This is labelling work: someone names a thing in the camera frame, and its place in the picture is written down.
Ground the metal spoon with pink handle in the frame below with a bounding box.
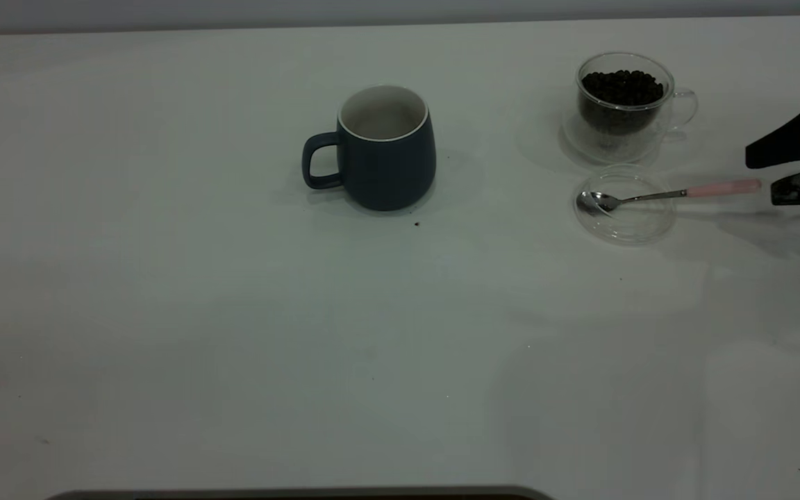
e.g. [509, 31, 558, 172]
[576, 179, 763, 217]

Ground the dark grey-blue ceramic mug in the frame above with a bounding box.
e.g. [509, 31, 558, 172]
[302, 85, 437, 212]

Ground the clear round glass lid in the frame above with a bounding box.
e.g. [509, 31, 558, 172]
[574, 167, 677, 245]

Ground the coffee beans heap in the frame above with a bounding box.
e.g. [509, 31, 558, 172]
[580, 69, 665, 137]

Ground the clear glass saucer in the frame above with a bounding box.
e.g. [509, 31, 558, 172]
[562, 111, 663, 166]

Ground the clear glass cup with handle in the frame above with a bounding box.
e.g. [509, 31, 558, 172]
[576, 53, 698, 150]

